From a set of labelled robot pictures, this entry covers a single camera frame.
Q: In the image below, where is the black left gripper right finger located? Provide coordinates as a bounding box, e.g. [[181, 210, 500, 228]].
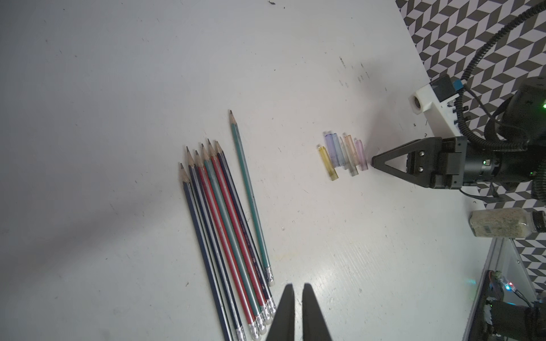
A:
[[302, 284, 333, 341]]

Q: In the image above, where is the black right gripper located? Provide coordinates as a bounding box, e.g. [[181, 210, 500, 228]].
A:
[[371, 136, 468, 189]]

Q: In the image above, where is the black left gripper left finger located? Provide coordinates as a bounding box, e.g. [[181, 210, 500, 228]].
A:
[[266, 284, 295, 341]]

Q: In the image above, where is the red pencil blue cap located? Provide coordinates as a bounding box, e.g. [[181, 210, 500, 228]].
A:
[[206, 140, 268, 325]]

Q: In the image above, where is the teal pencil clear cap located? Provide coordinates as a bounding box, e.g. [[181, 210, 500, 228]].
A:
[[201, 145, 267, 340]]

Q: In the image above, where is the pink purple pencil cap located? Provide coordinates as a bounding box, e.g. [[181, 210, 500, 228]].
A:
[[354, 139, 368, 171]]

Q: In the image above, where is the dark blue pencil purple cap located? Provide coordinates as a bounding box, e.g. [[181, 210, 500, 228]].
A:
[[179, 163, 233, 340]]

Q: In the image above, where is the green tinted pencil cap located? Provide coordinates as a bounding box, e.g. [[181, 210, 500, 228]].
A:
[[346, 149, 358, 176]]

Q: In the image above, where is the yellow pencil cap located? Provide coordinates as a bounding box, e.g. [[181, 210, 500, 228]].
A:
[[317, 145, 338, 181]]

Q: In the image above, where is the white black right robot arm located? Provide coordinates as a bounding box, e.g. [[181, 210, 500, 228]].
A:
[[371, 2, 545, 340]]

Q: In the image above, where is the small jar black lid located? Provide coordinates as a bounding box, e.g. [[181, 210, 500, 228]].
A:
[[469, 207, 545, 239]]

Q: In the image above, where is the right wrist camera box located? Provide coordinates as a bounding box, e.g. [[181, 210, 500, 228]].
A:
[[409, 75, 464, 138]]

